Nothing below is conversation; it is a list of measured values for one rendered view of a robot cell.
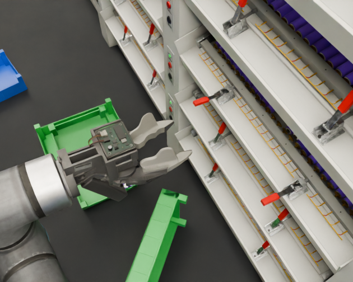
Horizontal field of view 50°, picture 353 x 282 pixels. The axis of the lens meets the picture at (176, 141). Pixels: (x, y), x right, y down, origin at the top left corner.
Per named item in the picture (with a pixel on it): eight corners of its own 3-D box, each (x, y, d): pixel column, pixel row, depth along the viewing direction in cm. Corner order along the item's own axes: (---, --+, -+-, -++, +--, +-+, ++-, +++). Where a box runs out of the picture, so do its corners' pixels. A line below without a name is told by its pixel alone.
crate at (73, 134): (136, 186, 136) (138, 183, 128) (83, 210, 131) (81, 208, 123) (104, 112, 140) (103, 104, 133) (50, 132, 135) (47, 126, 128)
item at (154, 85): (169, 126, 137) (158, 107, 126) (108, 27, 168) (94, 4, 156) (217, 97, 138) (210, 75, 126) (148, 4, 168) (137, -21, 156)
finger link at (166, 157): (197, 150, 61) (139, 158, 59) (195, 169, 65) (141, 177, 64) (193, 134, 62) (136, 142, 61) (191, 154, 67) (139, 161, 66)
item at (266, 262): (285, 314, 102) (284, 312, 90) (181, 146, 133) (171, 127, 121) (349, 275, 102) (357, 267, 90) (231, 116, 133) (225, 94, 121)
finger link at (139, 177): (168, 175, 63) (115, 183, 62) (168, 180, 64) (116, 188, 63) (163, 152, 65) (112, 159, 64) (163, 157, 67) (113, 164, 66)
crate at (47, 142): (55, 178, 138) (49, 167, 131) (40, 137, 148) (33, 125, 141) (131, 146, 145) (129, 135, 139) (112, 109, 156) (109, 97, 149)
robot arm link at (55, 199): (51, 225, 61) (35, 177, 66) (80, 212, 62) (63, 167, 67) (36, 200, 54) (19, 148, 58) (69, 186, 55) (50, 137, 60)
